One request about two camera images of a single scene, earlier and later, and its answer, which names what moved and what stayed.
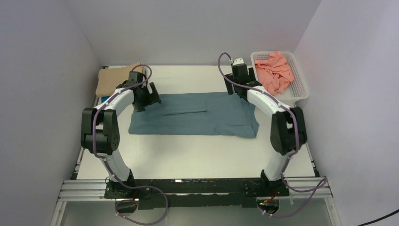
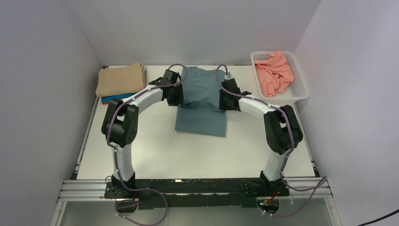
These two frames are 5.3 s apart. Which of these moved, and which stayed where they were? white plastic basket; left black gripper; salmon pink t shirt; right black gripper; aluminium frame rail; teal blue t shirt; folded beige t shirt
Moved: teal blue t shirt; right black gripper; left black gripper
Stayed: white plastic basket; salmon pink t shirt; aluminium frame rail; folded beige t shirt
